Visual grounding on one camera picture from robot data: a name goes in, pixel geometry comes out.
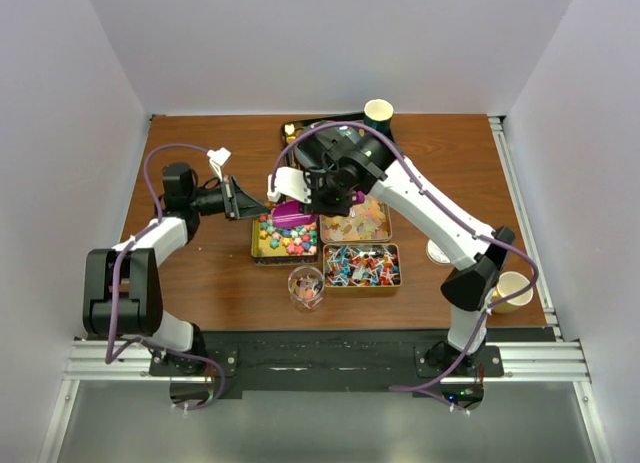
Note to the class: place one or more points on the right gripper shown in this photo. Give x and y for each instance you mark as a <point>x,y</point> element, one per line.
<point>316,206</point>

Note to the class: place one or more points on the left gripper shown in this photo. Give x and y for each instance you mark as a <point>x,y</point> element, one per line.
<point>239,202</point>

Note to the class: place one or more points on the purple plastic scoop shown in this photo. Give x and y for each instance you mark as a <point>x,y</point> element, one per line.
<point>287,215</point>

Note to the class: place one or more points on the gold tin of star candies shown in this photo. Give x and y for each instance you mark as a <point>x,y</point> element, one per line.
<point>275,245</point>

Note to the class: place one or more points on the clear glass jar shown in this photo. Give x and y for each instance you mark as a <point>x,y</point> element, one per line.
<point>306,288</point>

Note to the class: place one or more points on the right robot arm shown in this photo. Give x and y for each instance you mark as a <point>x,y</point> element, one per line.
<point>340,162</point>

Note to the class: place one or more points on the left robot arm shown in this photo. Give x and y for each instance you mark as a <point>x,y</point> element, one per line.
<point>123,300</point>

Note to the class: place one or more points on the tin of gummy candies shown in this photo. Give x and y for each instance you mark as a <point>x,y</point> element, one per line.
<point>367,222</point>

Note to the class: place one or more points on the blue ceramic plate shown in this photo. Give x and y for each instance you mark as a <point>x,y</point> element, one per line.
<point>308,153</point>

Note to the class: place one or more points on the tin of lollipops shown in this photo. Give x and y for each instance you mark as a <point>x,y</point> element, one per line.
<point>366,269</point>

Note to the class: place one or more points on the gold spoon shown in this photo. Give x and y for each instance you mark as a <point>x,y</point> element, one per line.
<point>289,133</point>

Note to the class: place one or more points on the black serving tray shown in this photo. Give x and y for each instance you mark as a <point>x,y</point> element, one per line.
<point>341,138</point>

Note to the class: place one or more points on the dark green cup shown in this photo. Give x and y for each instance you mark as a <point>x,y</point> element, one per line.
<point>378,114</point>

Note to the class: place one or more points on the silver jar lid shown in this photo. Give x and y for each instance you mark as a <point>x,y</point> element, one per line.
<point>436,254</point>

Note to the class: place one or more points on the yellow mug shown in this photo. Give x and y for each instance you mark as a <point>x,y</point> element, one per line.
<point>515,286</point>

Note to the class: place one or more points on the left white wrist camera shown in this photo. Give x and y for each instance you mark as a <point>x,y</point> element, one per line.
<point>217,159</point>

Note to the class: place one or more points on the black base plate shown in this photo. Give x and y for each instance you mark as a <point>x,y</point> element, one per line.
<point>343,360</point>

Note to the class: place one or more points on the aluminium frame rail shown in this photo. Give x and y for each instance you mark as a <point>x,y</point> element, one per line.
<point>540,410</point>

